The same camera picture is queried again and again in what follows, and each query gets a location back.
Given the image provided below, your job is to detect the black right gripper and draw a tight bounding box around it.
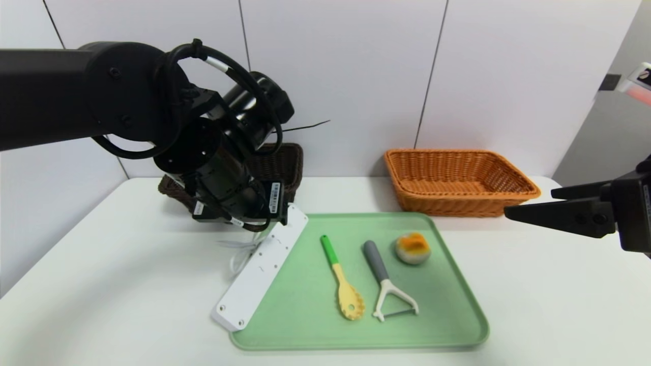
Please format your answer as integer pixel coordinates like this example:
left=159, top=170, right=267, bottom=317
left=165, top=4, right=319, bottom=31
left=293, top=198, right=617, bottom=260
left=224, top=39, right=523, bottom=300
left=504, top=170, right=651, bottom=254

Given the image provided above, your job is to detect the white peeler grey handle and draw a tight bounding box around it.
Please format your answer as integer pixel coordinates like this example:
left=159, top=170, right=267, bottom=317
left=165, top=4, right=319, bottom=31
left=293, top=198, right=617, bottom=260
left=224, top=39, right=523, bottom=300
left=363, top=240, right=420, bottom=322

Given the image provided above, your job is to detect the yellow pasta spoon green handle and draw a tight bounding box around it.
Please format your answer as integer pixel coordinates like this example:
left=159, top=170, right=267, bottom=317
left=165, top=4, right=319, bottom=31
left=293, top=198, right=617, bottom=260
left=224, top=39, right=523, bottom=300
left=320, top=234, right=366, bottom=321

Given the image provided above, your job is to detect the white power strip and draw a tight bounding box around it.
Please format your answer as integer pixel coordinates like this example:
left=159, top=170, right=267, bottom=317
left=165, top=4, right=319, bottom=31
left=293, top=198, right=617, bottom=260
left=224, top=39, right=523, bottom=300
left=211, top=203, right=309, bottom=332

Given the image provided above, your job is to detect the white power cord with plug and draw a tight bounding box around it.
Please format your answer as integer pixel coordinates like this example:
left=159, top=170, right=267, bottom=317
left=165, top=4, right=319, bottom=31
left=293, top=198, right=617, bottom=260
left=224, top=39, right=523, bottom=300
left=218, top=236, right=266, bottom=275

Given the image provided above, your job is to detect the orange wicker basket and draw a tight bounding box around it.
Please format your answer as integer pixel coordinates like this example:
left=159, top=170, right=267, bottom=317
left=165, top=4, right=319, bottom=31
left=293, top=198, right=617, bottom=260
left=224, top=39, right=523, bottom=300
left=384, top=149, right=541, bottom=218

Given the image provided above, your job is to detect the dark brown wicker basket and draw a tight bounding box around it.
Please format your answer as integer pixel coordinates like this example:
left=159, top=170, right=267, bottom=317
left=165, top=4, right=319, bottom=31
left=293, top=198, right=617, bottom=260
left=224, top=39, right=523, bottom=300
left=158, top=143, right=304, bottom=214

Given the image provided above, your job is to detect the round bun with orange topping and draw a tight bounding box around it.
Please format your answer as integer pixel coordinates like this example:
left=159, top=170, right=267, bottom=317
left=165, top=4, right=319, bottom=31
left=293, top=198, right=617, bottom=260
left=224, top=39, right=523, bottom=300
left=396, top=233, right=432, bottom=266

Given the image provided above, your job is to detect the light green plastic tray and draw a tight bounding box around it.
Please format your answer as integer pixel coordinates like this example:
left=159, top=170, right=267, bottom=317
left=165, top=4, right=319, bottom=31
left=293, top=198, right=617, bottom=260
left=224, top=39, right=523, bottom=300
left=230, top=212, right=490, bottom=351

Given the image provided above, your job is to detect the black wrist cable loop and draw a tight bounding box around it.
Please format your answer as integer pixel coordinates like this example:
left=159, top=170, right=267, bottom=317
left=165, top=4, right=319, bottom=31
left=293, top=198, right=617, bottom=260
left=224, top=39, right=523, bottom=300
left=163, top=39, right=331, bottom=161

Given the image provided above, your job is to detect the black hanging cable loop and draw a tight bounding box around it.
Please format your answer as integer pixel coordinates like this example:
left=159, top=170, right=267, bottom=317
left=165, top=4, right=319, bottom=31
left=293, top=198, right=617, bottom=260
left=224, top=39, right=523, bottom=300
left=92, top=133, right=171, bottom=160

